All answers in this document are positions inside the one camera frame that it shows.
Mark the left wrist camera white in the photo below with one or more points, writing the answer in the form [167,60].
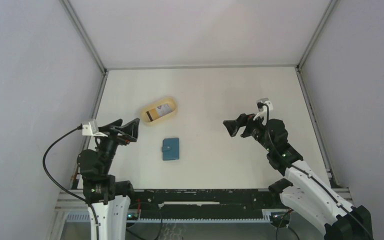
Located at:
[90,129]

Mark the beige oval tray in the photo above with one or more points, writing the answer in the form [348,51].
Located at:
[165,100]

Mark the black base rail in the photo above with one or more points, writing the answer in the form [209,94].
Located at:
[205,204]

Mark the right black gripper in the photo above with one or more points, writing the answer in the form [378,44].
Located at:
[233,126]

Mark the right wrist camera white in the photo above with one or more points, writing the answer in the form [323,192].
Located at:
[264,106]

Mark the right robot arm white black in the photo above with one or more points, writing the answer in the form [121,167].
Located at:
[301,189]

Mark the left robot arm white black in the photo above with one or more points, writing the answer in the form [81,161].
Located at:
[107,199]

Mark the card in beige tray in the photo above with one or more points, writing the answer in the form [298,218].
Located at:
[158,112]

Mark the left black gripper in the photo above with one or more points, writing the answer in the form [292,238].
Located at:
[129,131]

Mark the aluminium table frame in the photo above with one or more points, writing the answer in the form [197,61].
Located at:
[80,202]

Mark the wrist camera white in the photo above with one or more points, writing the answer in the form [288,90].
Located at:
[90,129]
[264,106]

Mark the blue leather card holder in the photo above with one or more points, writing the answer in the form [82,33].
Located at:
[170,149]

